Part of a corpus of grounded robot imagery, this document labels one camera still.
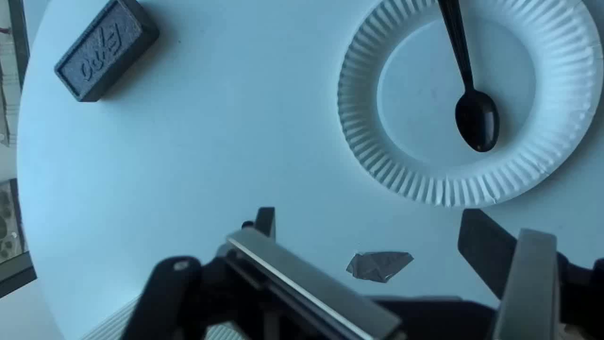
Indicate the small dark foil scrap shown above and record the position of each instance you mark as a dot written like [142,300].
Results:
[377,264]

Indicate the black plastic spoon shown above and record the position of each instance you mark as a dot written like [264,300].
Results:
[476,119]

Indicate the white paper plate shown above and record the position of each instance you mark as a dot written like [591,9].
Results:
[408,144]

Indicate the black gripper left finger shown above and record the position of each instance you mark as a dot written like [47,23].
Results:
[302,276]

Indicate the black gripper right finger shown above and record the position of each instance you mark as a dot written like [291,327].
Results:
[530,283]

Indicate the black whiteboard eraser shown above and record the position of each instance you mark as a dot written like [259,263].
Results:
[104,49]

